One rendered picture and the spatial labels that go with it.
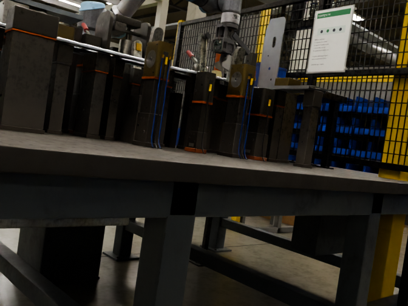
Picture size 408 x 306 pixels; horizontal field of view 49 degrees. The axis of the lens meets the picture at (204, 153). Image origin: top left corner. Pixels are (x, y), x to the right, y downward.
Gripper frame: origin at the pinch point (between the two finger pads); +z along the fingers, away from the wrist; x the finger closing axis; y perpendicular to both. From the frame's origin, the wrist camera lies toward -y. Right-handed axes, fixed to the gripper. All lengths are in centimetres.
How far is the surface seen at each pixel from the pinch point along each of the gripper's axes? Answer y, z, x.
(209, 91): 20.2, 9.6, 15.9
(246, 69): 7.8, -0.4, 19.9
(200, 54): 1.4, -9.4, -18.8
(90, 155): 87, 31, 73
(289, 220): -243, 103, -165
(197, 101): 22.2, 13.7, 12.4
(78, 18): 53, -14, -32
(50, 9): 64, -14, -32
